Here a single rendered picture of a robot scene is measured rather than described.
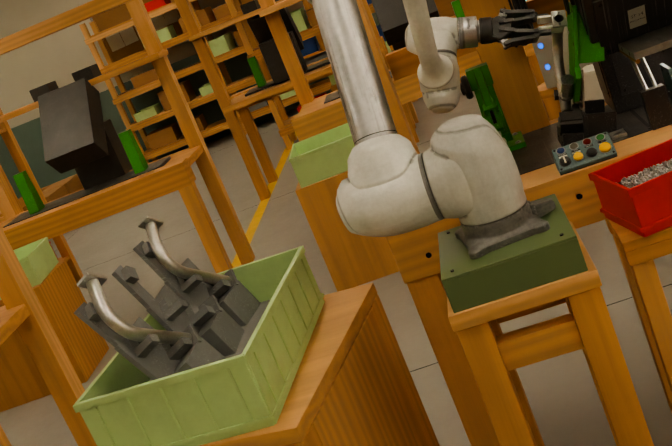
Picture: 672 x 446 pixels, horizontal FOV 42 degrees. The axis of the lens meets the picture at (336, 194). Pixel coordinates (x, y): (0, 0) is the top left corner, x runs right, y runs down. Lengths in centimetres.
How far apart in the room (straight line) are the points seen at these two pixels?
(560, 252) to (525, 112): 111
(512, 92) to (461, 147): 105
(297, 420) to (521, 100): 144
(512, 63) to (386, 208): 110
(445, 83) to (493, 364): 86
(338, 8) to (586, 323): 88
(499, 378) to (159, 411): 73
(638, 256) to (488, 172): 44
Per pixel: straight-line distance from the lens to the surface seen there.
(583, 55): 250
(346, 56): 198
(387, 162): 188
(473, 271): 183
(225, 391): 185
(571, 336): 192
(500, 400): 196
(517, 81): 286
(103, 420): 199
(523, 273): 184
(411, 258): 236
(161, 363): 204
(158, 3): 1217
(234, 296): 233
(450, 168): 184
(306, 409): 187
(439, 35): 252
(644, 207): 205
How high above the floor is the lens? 159
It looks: 13 degrees down
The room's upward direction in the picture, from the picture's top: 22 degrees counter-clockwise
